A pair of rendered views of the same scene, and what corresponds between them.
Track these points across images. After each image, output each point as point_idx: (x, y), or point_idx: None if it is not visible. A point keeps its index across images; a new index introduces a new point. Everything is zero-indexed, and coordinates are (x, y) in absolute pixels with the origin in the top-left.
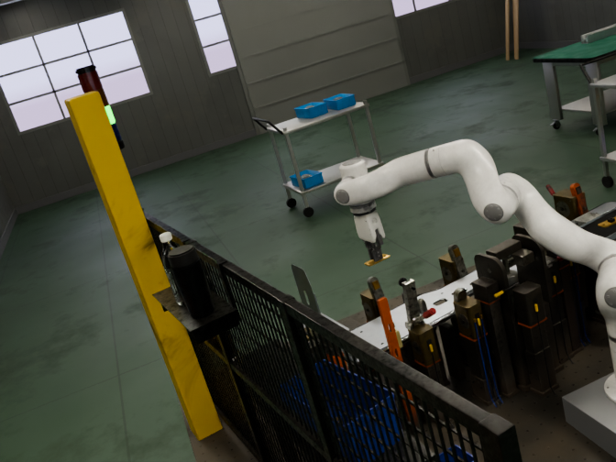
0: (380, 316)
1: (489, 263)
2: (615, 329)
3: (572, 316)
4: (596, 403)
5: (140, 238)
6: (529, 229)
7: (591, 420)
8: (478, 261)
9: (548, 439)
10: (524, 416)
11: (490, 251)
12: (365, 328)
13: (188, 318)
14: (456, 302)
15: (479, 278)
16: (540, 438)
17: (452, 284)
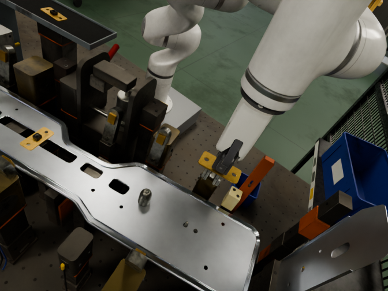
0: (263, 176)
1: (148, 87)
2: (175, 67)
3: None
4: (171, 119)
5: None
6: (199, 13)
7: (183, 123)
8: (137, 99)
9: (182, 155)
10: (164, 170)
11: (131, 80)
12: (197, 265)
13: None
14: (170, 141)
15: (147, 110)
16: (183, 159)
17: (66, 182)
